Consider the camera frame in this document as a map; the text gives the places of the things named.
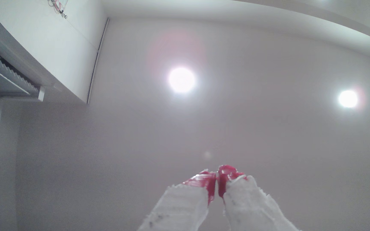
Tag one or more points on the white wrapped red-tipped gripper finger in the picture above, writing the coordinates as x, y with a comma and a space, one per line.
249, 205
180, 208

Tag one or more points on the round ceiling light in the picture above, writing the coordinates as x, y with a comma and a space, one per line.
181, 80
348, 98

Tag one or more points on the white slatted window blind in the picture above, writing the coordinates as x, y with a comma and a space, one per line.
10, 78

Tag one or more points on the white wall trim strip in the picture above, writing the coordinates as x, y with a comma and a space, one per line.
97, 61

